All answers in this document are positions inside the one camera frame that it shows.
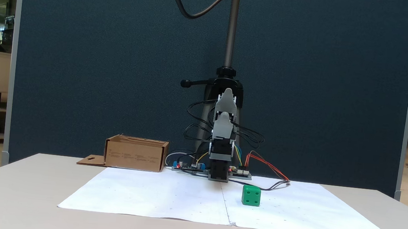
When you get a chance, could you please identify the white paper sheet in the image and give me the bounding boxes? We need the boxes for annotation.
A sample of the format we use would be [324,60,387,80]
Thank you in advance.
[57,158,405,229]

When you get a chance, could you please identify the brown cardboard box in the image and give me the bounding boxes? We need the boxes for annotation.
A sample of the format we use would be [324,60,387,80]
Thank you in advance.
[76,130,171,174]

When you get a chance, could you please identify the blue power converter board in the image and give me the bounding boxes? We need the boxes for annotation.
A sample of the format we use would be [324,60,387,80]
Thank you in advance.
[171,160,208,175]

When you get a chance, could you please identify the short black servo wire loop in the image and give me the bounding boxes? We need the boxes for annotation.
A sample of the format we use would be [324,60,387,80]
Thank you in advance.
[232,123,266,151]

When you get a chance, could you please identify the grey pivoting gripper finger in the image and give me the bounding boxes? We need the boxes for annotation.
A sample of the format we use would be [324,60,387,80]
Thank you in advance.
[212,110,236,140]

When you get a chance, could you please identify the thick black camera cable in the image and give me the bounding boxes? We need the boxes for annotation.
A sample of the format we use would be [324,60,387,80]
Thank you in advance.
[162,0,241,24]

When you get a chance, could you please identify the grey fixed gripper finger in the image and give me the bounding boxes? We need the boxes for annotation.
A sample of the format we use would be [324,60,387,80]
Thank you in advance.
[216,87,238,104]

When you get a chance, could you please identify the black camera stand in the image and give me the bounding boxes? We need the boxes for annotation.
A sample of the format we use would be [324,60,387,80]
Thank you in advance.
[173,0,256,171]

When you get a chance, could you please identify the grey motor controller board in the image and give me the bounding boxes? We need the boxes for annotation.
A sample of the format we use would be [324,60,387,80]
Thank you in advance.
[228,166,253,180]

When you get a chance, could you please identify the green dice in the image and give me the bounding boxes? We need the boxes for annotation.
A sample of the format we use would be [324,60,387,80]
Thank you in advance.
[241,185,262,207]

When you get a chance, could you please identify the white cable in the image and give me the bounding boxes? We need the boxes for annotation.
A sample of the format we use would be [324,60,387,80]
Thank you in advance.
[164,150,187,169]

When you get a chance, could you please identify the black cable on table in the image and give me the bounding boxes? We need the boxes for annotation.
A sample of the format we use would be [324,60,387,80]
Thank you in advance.
[228,175,291,194]

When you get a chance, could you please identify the dark blue partition panel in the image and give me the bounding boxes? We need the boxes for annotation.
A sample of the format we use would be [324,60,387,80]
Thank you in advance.
[1,0,408,204]

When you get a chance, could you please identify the long black servo wire loop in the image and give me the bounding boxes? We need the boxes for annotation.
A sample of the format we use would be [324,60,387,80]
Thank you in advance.
[183,97,218,146]

